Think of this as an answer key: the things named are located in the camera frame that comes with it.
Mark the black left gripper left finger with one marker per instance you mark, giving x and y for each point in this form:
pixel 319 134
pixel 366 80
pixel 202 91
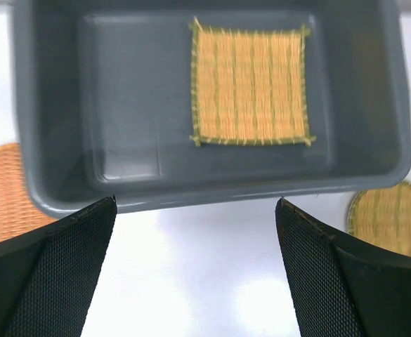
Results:
pixel 48 276

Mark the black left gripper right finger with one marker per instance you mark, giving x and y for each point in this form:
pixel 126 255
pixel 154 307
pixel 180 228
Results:
pixel 341 285

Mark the orange round woven tray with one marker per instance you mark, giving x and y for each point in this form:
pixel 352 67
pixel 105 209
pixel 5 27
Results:
pixel 18 214

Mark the green-rimmed round bamboo tray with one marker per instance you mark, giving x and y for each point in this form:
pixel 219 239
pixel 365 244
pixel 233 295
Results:
pixel 382 217

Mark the square bamboo mat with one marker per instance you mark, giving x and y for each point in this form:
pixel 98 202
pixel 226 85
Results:
pixel 248 88

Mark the grey plastic bin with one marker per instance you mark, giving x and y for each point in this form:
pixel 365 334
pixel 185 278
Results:
pixel 178 103

